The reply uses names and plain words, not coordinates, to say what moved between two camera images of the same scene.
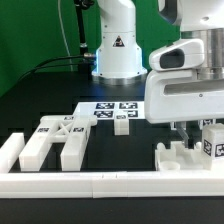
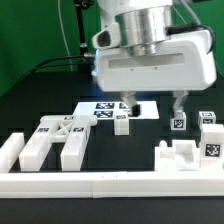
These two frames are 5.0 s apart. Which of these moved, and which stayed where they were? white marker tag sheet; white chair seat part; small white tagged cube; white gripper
Moved: white gripper
Stayed: small white tagged cube; white marker tag sheet; white chair seat part
